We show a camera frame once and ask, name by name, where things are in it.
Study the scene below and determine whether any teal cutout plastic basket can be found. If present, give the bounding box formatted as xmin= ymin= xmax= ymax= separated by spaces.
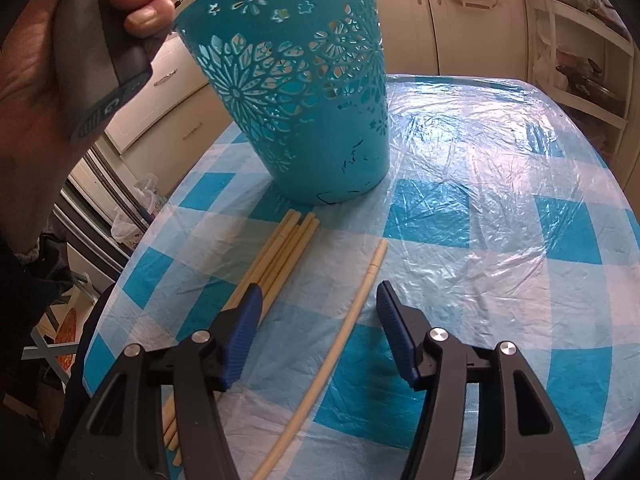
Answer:
xmin=172 ymin=0 xmax=392 ymax=207

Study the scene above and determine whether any cream drawer cabinet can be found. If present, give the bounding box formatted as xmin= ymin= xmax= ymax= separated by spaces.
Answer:
xmin=102 ymin=30 xmax=224 ymax=154

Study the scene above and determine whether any person's left hand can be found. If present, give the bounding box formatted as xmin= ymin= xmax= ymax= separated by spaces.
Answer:
xmin=0 ymin=0 xmax=177 ymax=252

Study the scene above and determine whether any pot with glass lid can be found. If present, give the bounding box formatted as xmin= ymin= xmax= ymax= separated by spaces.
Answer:
xmin=554 ymin=59 xmax=627 ymax=107

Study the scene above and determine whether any white open shelf unit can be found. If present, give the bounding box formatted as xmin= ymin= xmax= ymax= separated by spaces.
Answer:
xmin=525 ymin=0 xmax=633 ymax=161

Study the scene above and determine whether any blue checkered plastic tablecloth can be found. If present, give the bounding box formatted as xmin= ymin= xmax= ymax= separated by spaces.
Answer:
xmin=82 ymin=74 xmax=640 ymax=480

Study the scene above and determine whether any floral printed plastic bag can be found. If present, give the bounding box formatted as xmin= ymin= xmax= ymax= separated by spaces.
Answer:
xmin=133 ymin=174 xmax=167 ymax=217

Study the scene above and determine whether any blue white checkered tablecloth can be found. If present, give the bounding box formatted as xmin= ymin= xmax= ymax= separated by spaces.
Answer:
xmin=82 ymin=74 xmax=640 ymax=480

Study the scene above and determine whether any white plastic bag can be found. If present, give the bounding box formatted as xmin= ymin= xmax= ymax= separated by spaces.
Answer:
xmin=111 ymin=207 xmax=148 ymax=247

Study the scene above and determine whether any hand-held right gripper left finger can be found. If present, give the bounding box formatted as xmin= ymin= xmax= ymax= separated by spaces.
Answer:
xmin=55 ymin=284 xmax=264 ymax=480

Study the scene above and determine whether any cream cabinet with doors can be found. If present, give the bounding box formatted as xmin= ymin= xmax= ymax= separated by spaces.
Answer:
xmin=372 ymin=0 xmax=532 ymax=79

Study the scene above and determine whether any beige wooden chopstick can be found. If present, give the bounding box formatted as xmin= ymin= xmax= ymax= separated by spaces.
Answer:
xmin=170 ymin=217 xmax=321 ymax=467
xmin=162 ymin=210 xmax=302 ymax=428
xmin=250 ymin=238 xmax=390 ymax=480
xmin=165 ymin=220 xmax=305 ymax=448
xmin=167 ymin=212 xmax=316 ymax=461

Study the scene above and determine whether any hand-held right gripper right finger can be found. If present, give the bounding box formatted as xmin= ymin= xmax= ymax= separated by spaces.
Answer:
xmin=376 ymin=281 xmax=586 ymax=480

